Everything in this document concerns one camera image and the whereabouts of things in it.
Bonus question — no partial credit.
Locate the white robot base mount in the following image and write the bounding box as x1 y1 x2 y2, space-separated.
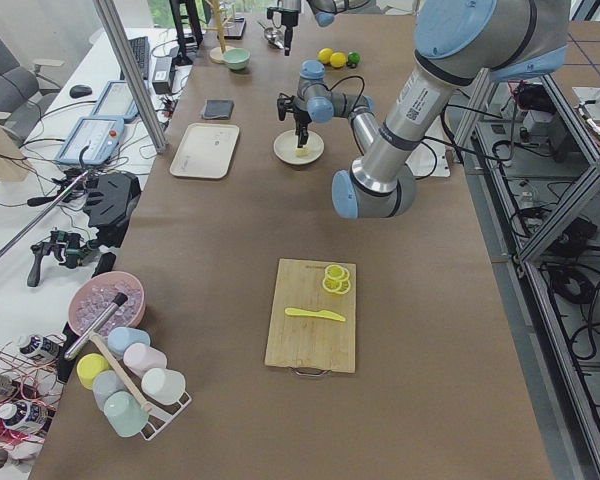
406 139 451 179

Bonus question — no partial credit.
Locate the cream round plate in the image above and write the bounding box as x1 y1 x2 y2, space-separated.
273 130 325 166

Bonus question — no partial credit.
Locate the white cup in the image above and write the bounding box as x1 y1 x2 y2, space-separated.
141 368 186 405

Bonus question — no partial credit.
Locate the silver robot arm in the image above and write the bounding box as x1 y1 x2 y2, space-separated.
277 0 571 219
266 0 368 56

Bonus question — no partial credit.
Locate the lemon slices stack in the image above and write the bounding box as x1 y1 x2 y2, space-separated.
322 264 351 295

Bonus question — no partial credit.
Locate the near blue teach pendant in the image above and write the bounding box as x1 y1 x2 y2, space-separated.
55 116 125 166

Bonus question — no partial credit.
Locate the wooden cutting board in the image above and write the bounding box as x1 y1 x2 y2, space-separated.
264 258 357 374

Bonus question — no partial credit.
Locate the blue teach pendant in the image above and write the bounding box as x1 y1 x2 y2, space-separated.
55 116 125 166
91 80 138 122

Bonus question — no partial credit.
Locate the yellow cup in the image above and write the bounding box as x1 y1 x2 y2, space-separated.
77 353 111 390

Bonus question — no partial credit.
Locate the far blue teach pendant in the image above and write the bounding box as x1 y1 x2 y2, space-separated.
91 80 138 122

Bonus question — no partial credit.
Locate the metal muddler black tip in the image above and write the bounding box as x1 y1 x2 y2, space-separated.
64 292 128 361

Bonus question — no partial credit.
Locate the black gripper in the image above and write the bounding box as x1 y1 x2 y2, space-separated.
266 5 300 55
276 93 312 149

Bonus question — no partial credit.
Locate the aluminium frame post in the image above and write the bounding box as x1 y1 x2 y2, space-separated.
93 0 167 154

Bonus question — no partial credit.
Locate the mint green bowl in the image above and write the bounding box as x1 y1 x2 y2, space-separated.
223 48 251 71

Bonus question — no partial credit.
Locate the grey cup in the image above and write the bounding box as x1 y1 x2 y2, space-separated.
92 370 127 411

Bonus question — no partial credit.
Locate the pink bowl with ice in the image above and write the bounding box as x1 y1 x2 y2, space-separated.
68 271 146 337

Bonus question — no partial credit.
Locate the grey folded cloth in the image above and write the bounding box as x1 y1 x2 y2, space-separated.
201 99 234 120

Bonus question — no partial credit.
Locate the yellow lemon outer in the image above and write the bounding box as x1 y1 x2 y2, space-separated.
317 48 334 65

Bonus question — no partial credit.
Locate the cream rabbit serving tray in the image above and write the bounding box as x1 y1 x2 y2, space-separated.
169 123 240 180

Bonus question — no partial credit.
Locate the yellow lemon near lime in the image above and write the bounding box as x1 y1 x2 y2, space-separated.
329 52 348 69

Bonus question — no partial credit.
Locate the metal scoop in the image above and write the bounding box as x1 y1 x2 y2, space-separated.
263 27 284 50

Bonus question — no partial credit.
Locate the white cup rack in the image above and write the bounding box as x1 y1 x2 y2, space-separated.
140 392 193 441

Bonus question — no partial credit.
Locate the green plastic lime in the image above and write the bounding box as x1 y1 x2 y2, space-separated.
347 51 361 68

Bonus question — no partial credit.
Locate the pink cup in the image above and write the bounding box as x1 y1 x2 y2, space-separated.
123 342 167 377

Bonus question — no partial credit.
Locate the mint green cup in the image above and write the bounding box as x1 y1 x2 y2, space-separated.
103 391 149 438

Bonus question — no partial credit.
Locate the blue cup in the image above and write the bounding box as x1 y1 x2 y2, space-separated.
107 327 151 357

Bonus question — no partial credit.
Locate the yellow plastic knife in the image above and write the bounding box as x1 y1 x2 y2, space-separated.
284 307 346 322

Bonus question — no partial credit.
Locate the wooden cup tree stand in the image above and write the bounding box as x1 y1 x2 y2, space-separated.
206 0 235 64

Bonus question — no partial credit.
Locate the black laptop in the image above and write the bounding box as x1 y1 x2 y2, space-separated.
128 36 151 80

